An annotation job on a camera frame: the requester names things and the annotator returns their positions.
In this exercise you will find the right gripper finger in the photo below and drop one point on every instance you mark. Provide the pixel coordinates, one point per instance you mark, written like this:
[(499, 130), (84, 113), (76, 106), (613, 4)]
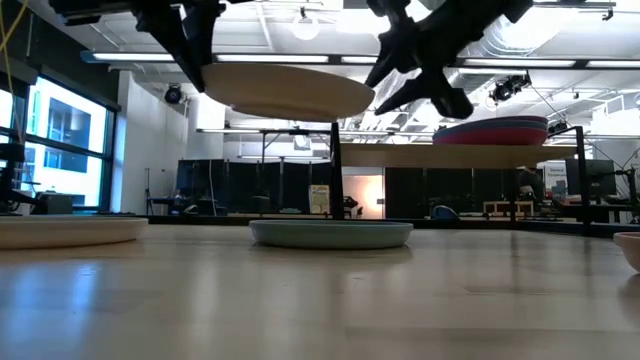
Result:
[(435, 92), (397, 55)]

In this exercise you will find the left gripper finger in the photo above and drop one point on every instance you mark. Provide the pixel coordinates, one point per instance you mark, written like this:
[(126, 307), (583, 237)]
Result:
[(170, 40), (207, 30)]

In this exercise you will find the red plate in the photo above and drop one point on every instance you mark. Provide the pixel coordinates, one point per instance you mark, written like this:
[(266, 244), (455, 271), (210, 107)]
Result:
[(490, 138)]

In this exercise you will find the white plate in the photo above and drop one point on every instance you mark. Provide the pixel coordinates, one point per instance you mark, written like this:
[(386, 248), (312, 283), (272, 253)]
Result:
[(630, 250), (285, 92)]

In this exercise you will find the teal plate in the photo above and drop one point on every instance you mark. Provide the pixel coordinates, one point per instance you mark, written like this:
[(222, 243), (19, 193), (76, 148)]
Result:
[(330, 235)]

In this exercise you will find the peach plate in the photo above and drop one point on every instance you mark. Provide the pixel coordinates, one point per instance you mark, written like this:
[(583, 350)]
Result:
[(70, 232)]

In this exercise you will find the wooden shelf with black legs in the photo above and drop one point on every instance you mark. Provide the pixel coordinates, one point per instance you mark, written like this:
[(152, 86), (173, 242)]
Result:
[(450, 156)]

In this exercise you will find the long ceiling light strip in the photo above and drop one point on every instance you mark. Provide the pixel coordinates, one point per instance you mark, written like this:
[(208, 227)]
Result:
[(272, 58)]

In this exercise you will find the round white ceiling lamp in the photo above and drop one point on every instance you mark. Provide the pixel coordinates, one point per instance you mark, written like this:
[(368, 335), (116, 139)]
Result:
[(306, 27)]

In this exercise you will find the blue round object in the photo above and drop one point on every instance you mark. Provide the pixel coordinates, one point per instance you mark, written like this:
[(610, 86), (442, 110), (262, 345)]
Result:
[(444, 214)]

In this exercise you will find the person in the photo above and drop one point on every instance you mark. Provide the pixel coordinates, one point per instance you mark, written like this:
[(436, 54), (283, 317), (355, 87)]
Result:
[(531, 182)]

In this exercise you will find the large window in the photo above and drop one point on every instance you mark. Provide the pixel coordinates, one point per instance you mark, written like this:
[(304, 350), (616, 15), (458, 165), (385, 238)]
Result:
[(65, 125)]

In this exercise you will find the low wooden bench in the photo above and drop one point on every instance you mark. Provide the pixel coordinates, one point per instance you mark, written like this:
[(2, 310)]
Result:
[(507, 204)]

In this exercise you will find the black chair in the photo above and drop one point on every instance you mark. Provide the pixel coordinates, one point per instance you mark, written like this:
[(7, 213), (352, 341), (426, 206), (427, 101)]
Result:
[(350, 202)]

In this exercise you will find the white printed sign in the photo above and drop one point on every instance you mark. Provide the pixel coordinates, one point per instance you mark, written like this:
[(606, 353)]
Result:
[(556, 175)]

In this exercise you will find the yellow poster sign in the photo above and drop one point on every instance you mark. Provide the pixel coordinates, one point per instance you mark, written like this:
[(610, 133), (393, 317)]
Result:
[(319, 199)]

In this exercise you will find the dark side table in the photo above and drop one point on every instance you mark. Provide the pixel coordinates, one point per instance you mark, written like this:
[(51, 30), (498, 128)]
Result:
[(170, 201)]

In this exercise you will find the dark computer monitor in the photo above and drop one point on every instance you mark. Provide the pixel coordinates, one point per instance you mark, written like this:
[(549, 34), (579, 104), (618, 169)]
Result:
[(595, 177)]

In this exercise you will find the dark green chair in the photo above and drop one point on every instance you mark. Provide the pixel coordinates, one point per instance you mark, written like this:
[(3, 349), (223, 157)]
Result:
[(260, 205)]

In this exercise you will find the black equipment stand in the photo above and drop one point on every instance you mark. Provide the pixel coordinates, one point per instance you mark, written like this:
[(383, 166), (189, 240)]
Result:
[(10, 170)]

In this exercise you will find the black case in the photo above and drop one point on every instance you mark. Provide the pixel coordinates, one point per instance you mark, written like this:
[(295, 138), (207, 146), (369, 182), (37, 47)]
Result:
[(52, 204)]

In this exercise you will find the black tripod stand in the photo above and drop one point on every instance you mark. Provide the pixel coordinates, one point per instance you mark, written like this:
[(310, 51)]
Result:
[(631, 190)]

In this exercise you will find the black ceiling camera cluster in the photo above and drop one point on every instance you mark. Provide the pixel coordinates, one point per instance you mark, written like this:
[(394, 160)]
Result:
[(502, 91)]

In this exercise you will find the distant black metal frame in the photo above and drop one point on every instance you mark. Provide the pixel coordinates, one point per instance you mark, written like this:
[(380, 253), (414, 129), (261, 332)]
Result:
[(300, 131)]

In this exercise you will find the small black ceiling camera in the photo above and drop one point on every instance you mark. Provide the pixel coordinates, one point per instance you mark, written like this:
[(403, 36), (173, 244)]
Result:
[(557, 127)]

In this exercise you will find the black partition wall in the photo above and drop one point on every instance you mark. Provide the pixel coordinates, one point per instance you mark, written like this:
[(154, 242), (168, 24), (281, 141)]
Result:
[(240, 180)]

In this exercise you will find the black metal rig frame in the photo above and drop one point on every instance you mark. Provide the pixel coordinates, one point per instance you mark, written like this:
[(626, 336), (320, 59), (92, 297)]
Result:
[(550, 227)]

